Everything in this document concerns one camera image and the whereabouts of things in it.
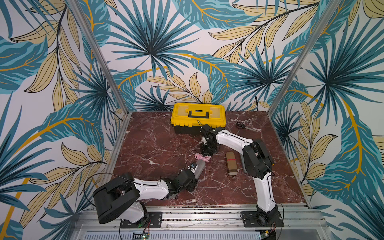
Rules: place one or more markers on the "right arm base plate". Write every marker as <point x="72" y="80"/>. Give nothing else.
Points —
<point x="254" y="219"/>

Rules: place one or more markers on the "aluminium front rail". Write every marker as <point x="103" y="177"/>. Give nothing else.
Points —
<point x="216" y="222"/>

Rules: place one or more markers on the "brown case with red band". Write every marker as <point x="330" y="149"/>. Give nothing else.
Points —
<point x="231" y="164"/>

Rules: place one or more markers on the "yellow black toolbox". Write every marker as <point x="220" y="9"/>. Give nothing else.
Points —
<point x="188" y="118"/>

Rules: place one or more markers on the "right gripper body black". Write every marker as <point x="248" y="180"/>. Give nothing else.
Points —
<point x="208" y="145"/>

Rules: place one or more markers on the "metal frame post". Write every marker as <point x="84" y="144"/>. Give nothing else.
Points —
<point x="323" y="21"/>
<point x="86" y="28"/>

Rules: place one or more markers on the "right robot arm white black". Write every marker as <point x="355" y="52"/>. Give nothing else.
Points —
<point x="256" y="162"/>

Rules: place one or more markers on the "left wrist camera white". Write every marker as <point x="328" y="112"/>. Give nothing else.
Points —
<point x="192" y="165"/>

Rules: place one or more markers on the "right metal frame post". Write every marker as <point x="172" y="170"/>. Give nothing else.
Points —
<point x="323" y="21"/>

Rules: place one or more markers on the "grey oval eyeglass case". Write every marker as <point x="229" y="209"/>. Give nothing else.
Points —
<point x="200" y="166"/>

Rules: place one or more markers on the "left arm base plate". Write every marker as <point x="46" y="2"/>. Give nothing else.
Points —
<point x="152" y="220"/>

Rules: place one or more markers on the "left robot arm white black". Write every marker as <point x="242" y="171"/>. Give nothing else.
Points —
<point x="120" y="198"/>

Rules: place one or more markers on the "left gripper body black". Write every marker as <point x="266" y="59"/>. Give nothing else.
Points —
<point x="190" y="187"/>

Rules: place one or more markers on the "left metal frame post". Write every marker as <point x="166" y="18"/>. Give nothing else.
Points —
<point x="86" y="28"/>

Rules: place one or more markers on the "pink cloth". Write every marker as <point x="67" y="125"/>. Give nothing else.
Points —
<point x="199" y="156"/>

